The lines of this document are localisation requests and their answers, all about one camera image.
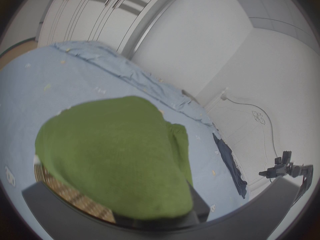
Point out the grey bedside table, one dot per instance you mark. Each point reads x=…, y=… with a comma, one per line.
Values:
x=188, y=95

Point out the pale blue quilt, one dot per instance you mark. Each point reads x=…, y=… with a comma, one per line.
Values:
x=137, y=81

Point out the white wardrobe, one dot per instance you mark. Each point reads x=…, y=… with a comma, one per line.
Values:
x=82, y=14

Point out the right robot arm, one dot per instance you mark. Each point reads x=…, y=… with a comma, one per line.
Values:
x=303, y=170

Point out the grey wall pipe cover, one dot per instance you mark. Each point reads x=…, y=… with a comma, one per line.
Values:
x=142, y=26

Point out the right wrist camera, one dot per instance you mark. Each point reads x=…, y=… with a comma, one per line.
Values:
x=278, y=161

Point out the bed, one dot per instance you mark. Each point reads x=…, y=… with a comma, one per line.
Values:
x=100, y=79

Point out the green shorts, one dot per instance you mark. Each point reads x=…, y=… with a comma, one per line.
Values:
x=112, y=159

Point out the dark blue garment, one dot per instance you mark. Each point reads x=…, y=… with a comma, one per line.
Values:
x=230, y=164

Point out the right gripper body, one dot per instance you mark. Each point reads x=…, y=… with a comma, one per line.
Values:
x=276, y=172

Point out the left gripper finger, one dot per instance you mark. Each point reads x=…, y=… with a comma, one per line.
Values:
x=200, y=206

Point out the round woven basket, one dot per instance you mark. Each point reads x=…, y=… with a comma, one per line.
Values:
x=75, y=199

